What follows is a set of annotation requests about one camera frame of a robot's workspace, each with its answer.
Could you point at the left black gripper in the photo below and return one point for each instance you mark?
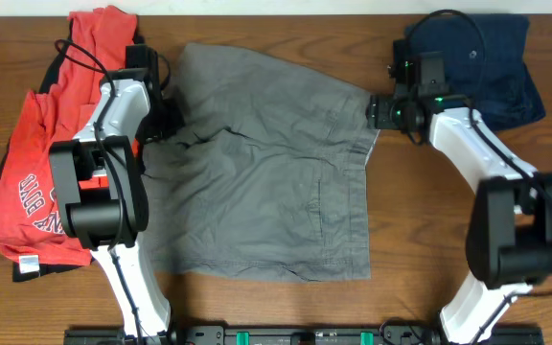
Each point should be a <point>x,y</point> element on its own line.
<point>162,125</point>

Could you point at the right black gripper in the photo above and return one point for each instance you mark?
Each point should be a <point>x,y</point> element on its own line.
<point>377,111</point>

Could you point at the grey shorts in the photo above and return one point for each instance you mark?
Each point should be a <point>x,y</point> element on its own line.
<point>267,179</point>

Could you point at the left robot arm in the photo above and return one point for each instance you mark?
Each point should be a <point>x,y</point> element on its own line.
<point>101,197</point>

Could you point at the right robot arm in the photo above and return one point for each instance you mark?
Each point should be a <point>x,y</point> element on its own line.
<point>509,241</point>

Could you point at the folded navy blue garment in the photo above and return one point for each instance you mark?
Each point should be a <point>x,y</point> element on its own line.
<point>483,58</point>

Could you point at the red printed t-shirt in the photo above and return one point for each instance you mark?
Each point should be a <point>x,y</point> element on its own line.
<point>31,167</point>

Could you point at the black garment under pile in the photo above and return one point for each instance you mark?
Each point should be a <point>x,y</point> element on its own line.
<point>22,273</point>

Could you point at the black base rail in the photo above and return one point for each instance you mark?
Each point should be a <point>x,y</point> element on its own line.
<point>217,335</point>

